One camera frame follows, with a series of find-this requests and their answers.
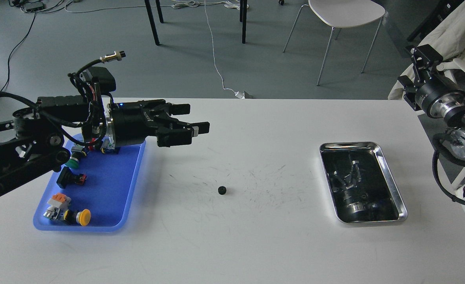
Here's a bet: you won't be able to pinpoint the black cable on floor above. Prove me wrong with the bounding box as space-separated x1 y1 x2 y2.
0 0 45 115

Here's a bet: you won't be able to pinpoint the blue plastic tray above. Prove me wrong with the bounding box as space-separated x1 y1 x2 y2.
33 143 146 233

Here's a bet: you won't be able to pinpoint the black table legs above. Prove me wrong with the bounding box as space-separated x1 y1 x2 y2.
144 0 248 46

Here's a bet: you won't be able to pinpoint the white cable on floor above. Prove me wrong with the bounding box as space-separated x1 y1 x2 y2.
65 0 250 95

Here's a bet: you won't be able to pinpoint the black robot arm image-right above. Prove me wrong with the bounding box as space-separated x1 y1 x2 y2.
398 45 465 206

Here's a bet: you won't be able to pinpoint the white power adapter on floor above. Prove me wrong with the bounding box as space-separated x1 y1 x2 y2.
235 91 253 99

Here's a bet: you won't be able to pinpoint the silver metal tray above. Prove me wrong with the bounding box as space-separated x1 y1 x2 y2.
319 142 408 225

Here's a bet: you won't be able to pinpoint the yellow mushroom push button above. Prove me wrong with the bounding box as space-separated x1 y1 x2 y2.
43 209 91 226

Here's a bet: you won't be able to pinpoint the green push button switch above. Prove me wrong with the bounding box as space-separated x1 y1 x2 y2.
65 144 88 169

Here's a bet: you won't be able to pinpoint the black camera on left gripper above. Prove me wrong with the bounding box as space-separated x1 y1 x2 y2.
80 66 117 93

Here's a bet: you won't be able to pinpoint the small black gear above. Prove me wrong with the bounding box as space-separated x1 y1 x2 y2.
217 186 227 195

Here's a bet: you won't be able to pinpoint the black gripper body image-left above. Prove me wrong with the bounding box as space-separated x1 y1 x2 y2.
105 99 193 149

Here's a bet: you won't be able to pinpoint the orange white contact block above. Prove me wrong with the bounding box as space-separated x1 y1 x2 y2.
47 192 72 211

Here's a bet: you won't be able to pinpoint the white chair with metal legs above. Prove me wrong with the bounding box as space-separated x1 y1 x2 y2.
283 0 386 86

